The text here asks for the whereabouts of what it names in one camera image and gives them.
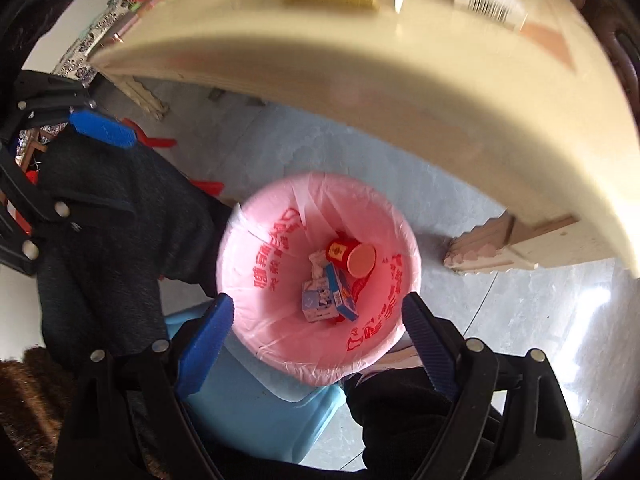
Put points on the brown fuzzy mat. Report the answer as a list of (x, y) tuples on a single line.
[(25, 400)]

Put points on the cream wooden coffee table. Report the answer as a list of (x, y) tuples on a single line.
[(400, 85)]

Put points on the light blue plastic stool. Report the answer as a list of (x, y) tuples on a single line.
[(260, 410)]

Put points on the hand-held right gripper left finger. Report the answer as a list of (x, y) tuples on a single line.
[(205, 340)]

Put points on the blue white milk carton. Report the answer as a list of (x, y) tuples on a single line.
[(317, 305)]

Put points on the small blue box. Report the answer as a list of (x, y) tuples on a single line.
[(340, 290)]

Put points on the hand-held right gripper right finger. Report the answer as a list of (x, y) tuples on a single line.
[(427, 340)]

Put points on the red paper cup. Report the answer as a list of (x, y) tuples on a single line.
[(342, 252)]

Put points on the brown leather armchair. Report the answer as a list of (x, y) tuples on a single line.
[(612, 30)]

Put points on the black white patterned blanket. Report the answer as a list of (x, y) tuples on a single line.
[(85, 45)]

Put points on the large white tissue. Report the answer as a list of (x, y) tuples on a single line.
[(316, 262)]

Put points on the red plastic stool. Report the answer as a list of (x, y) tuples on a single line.
[(155, 142)]

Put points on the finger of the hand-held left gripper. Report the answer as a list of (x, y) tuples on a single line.
[(47, 205), (102, 129)]

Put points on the pink lined trash bin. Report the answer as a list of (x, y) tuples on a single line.
[(280, 340)]

